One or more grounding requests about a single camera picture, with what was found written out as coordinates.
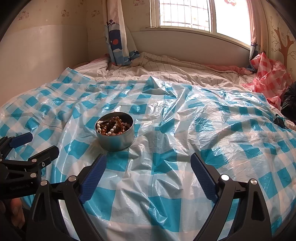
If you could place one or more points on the small black device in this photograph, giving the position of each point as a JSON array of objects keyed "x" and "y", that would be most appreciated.
[{"x": 279, "y": 121}]

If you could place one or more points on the pink blanket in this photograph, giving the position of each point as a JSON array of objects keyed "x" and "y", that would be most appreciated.
[{"x": 231, "y": 68}]

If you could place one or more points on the pink printed curtain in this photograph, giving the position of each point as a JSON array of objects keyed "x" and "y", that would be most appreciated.
[{"x": 254, "y": 46}]

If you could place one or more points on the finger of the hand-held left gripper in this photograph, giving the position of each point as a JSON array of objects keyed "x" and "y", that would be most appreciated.
[
  {"x": 20, "y": 140},
  {"x": 44, "y": 155}
]

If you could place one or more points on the pink checkered plastic sheet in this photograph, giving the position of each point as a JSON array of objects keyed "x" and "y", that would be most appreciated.
[{"x": 266, "y": 71}]

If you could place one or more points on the blue printed curtain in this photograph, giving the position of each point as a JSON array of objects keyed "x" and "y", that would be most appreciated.
[{"x": 115, "y": 41}]

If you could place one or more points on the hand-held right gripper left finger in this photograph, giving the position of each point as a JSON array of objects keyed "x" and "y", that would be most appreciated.
[{"x": 93, "y": 178}]

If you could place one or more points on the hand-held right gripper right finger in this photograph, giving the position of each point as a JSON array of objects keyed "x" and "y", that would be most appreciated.
[{"x": 203, "y": 178}]

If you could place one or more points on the striped bed quilt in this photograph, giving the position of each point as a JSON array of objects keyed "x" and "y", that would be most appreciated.
[{"x": 180, "y": 67}]

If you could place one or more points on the person's left hand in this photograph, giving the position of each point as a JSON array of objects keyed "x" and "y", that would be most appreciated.
[{"x": 16, "y": 213}]

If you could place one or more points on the blue checkered plastic sheet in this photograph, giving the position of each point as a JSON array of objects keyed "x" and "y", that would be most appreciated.
[{"x": 173, "y": 139}]

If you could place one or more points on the tree wall sticker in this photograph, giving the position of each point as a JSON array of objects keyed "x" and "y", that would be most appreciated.
[{"x": 285, "y": 46}]

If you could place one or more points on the window with metal grille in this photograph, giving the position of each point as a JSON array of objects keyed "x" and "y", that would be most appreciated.
[{"x": 185, "y": 14}]

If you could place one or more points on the black plastic bag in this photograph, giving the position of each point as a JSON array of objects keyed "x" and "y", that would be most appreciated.
[{"x": 290, "y": 102}]

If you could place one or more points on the round metal tin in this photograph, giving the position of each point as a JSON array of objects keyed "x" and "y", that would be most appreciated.
[{"x": 115, "y": 142}]

